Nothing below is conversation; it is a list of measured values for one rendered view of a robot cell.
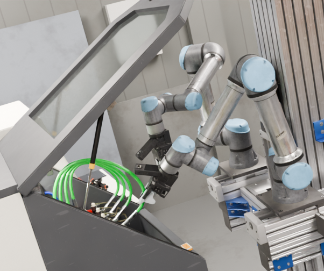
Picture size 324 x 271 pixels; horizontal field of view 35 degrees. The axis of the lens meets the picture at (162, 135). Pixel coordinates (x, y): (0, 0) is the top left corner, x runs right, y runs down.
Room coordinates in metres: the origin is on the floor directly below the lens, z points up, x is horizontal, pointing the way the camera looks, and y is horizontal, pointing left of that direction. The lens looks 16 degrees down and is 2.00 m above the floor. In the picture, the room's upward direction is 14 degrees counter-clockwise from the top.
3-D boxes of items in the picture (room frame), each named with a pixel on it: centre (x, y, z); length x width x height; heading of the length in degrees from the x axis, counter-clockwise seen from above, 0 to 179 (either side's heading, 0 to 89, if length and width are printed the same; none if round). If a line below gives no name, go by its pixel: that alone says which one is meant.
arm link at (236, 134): (2.44, -0.37, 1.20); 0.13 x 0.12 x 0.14; 54
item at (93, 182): (2.75, 0.43, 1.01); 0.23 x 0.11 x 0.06; 20
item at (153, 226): (2.09, 0.09, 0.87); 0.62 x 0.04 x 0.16; 20
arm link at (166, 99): (2.18, -0.05, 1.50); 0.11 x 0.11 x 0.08; 54
